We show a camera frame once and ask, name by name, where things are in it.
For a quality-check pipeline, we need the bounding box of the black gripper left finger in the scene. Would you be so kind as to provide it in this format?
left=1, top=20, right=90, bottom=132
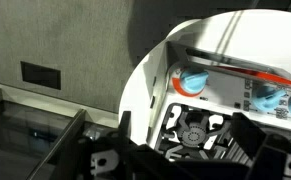
left=81, top=110, right=143, bottom=180

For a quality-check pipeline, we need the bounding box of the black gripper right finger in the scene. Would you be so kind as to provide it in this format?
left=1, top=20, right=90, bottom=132
left=232, top=112, right=291, bottom=180

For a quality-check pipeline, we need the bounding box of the grey toy kitchen stove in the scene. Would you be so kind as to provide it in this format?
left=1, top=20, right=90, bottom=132
left=146, top=39, right=291, bottom=165

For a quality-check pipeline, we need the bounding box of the large blue stove knob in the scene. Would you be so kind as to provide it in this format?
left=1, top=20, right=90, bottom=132
left=179, top=67, right=210, bottom=95

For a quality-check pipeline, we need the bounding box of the black burner grate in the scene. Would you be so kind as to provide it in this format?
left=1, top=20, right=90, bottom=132
left=156, top=103, right=233, bottom=162

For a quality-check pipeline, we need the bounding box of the dark floor outlet box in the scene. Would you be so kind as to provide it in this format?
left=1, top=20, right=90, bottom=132
left=20, top=60, right=62, bottom=91

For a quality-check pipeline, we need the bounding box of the dark framed glass partition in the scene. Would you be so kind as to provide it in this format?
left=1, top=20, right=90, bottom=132
left=0, top=87, right=87, bottom=180

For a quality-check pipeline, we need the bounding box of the orange oven door handle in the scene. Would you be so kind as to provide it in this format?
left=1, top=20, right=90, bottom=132
left=217, top=65, right=291, bottom=89

